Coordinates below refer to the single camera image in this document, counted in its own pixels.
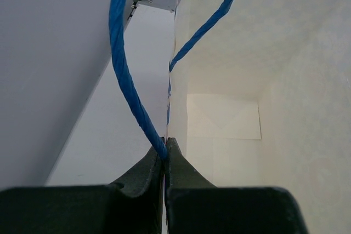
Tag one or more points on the blue checkered paper bag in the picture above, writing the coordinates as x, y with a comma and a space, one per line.
258, 94

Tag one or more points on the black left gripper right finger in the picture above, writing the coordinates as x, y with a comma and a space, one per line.
194, 205

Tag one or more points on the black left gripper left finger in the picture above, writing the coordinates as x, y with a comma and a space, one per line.
130, 204

